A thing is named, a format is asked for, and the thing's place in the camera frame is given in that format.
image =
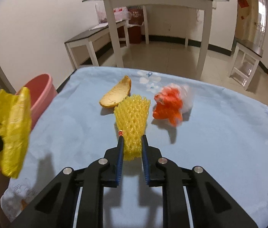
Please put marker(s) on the paper sheet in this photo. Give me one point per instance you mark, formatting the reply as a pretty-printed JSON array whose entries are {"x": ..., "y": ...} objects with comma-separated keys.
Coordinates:
[{"x": 98, "y": 26}]

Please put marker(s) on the light blue blanket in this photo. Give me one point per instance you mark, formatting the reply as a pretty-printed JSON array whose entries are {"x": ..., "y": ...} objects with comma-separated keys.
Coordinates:
[{"x": 207, "y": 135}]

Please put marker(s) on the orange and white plastic bag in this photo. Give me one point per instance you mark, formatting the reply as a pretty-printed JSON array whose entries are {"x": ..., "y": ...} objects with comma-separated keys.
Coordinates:
[{"x": 169, "y": 106}]

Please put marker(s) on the white bench with dark top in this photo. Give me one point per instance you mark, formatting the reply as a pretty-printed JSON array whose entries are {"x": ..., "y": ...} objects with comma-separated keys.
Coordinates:
[{"x": 86, "y": 38}]

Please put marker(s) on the dark red gift box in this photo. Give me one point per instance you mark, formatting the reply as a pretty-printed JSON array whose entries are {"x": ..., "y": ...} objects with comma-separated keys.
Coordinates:
[{"x": 135, "y": 26}]

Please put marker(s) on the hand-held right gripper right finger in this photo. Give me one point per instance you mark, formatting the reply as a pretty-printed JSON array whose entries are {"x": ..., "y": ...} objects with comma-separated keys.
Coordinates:
[{"x": 145, "y": 161}]

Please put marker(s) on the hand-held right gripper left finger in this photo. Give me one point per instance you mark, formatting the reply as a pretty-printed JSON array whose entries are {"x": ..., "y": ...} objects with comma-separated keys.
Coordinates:
[{"x": 120, "y": 161}]

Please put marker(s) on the yellow plastic bag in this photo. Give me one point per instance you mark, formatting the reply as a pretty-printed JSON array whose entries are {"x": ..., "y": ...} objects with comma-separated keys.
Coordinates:
[{"x": 13, "y": 128}]

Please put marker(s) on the white stool with dark top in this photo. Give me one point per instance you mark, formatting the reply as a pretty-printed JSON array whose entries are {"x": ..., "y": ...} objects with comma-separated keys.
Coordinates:
[{"x": 250, "y": 47}]

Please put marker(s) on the pink plastic basin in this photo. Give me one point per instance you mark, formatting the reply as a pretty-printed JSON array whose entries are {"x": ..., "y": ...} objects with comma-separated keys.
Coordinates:
[{"x": 42, "y": 92}]

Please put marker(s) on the orange pomelo peel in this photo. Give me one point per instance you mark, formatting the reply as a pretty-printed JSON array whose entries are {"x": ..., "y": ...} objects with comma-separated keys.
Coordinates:
[{"x": 114, "y": 95}]

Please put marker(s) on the yellow foam fruit net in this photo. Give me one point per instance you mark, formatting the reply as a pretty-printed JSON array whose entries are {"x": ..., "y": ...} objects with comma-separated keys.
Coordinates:
[{"x": 132, "y": 118}]

